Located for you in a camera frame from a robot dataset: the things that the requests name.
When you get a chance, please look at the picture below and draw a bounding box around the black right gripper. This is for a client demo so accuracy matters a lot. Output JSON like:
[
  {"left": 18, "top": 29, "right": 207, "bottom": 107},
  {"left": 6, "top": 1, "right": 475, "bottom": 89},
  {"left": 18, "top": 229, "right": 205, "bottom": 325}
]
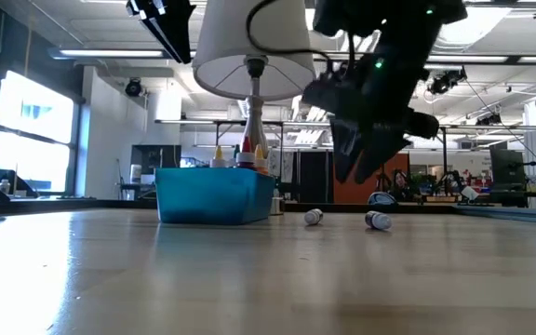
[{"left": 301, "top": 55, "right": 441, "bottom": 185}]

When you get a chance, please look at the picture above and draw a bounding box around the orange food coloring bottle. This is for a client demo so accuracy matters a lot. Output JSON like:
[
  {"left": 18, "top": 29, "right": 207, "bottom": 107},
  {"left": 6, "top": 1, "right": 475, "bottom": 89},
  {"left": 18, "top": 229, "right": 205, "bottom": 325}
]
[{"left": 253, "top": 143, "right": 270, "bottom": 176}]

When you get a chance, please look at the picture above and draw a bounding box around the yellow food coloring bottle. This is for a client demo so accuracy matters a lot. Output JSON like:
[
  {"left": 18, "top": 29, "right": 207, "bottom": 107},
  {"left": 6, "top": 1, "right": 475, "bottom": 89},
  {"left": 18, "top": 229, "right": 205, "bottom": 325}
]
[{"left": 209, "top": 145, "right": 228, "bottom": 169}]

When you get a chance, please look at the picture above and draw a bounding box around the teal plastic bin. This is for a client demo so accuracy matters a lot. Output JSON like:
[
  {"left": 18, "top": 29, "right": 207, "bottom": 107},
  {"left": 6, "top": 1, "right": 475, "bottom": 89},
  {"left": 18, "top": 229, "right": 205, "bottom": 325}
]
[{"left": 154, "top": 167, "right": 277, "bottom": 226}]

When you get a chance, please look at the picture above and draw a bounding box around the small food coloring bottle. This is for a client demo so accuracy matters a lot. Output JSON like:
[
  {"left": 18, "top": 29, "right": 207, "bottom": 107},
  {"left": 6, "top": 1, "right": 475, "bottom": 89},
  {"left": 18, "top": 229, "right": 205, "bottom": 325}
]
[
  {"left": 303, "top": 208, "right": 325, "bottom": 227},
  {"left": 364, "top": 210, "right": 394, "bottom": 232}
]

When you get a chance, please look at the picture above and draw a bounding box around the orange partition panel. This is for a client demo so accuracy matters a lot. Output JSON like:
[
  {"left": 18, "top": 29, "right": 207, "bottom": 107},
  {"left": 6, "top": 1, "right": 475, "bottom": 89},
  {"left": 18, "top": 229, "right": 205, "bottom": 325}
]
[{"left": 331, "top": 152, "right": 410, "bottom": 205}]

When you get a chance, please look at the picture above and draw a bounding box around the person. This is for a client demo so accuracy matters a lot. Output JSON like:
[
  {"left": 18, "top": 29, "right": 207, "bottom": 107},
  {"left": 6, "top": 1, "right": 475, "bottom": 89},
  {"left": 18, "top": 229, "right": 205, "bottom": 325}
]
[{"left": 388, "top": 168, "right": 412, "bottom": 202}]

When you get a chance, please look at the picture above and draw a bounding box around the white shade metal table lamp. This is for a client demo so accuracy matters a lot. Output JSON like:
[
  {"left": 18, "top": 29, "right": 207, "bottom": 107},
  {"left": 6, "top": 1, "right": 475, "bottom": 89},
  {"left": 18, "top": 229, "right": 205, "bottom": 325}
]
[{"left": 192, "top": 0, "right": 317, "bottom": 217}]

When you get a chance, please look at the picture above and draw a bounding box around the black ceiling spotlight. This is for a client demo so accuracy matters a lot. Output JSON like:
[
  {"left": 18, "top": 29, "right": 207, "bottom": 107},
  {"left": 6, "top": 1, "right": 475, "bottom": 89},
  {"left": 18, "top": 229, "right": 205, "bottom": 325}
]
[{"left": 428, "top": 67, "right": 468, "bottom": 96}]

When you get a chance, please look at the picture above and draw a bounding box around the black monitor on stand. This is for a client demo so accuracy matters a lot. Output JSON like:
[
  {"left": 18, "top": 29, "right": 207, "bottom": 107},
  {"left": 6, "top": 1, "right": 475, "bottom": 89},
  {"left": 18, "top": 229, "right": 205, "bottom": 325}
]
[{"left": 489, "top": 147, "right": 523, "bottom": 187}]

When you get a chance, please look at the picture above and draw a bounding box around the black ceiling camera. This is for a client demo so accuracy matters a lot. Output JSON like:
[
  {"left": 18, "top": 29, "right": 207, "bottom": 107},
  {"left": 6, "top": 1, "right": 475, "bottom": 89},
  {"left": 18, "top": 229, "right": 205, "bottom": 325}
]
[{"left": 124, "top": 77, "right": 144, "bottom": 98}]

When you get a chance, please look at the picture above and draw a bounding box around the black looped gripper cable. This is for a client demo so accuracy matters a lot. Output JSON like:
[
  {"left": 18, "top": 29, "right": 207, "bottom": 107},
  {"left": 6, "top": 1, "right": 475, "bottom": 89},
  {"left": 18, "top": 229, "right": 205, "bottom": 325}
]
[{"left": 246, "top": 0, "right": 333, "bottom": 65}]

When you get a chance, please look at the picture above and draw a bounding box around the blue-grey table frame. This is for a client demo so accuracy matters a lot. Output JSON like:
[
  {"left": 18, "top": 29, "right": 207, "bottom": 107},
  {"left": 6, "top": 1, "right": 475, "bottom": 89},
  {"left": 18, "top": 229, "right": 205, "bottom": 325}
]
[{"left": 451, "top": 203, "right": 536, "bottom": 227}]

